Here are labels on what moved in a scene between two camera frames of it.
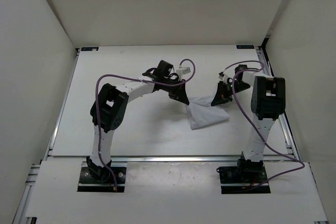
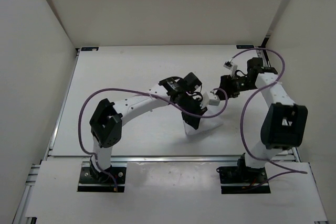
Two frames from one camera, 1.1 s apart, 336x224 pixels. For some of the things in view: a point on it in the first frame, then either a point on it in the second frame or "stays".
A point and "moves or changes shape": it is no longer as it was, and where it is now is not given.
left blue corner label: [92, 49] stays
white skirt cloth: [201, 113] moves or changes shape
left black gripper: [179, 94] -> [190, 120]
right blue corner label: [245, 46] stays
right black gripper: [221, 96] stays
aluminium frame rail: [171, 159] stays
